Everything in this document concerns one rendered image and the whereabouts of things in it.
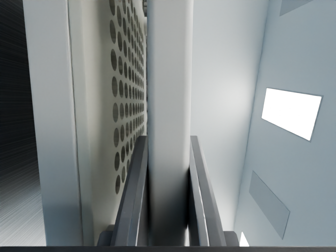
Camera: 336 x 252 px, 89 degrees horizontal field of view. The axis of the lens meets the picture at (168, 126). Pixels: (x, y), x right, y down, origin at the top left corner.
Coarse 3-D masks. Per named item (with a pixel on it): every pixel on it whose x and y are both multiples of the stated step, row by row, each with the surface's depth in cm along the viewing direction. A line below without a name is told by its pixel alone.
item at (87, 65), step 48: (48, 0) 7; (96, 0) 8; (48, 48) 7; (96, 48) 9; (144, 48) 29; (48, 96) 7; (96, 96) 9; (144, 96) 29; (48, 144) 8; (96, 144) 9; (48, 192) 8; (96, 192) 9; (48, 240) 8; (96, 240) 9
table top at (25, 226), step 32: (0, 0) 11; (0, 32) 11; (0, 64) 11; (0, 96) 11; (0, 128) 11; (32, 128) 14; (0, 160) 11; (32, 160) 14; (0, 192) 11; (32, 192) 14; (0, 224) 11; (32, 224) 14
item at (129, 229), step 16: (144, 144) 9; (144, 160) 8; (128, 176) 8; (144, 176) 8; (128, 192) 7; (144, 192) 7; (128, 208) 6; (144, 208) 7; (128, 224) 6; (144, 224) 7; (112, 240) 6; (128, 240) 6; (144, 240) 7
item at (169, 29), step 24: (168, 0) 7; (192, 0) 7; (168, 24) 7; (192, 24) 7; (168, 48) 7; (168, 72) 7; (168, 96) 7; (168, 120) 8; (168, 144) 8; (168, 168) 8; (168, 192) 8; (168, 216) 8; (168, 240) 8
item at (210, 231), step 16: (192, 144) 9; (192, 160) 8; (192, 176) 8; (208, 176) 8; (192, 192) 7; (208, 192) 7; (192, 208) 7; (208, 208) 6; (192, 224) 7; (208, 224) 6; (192, 240) 7; (208, 240) 6; (224, 240) 6
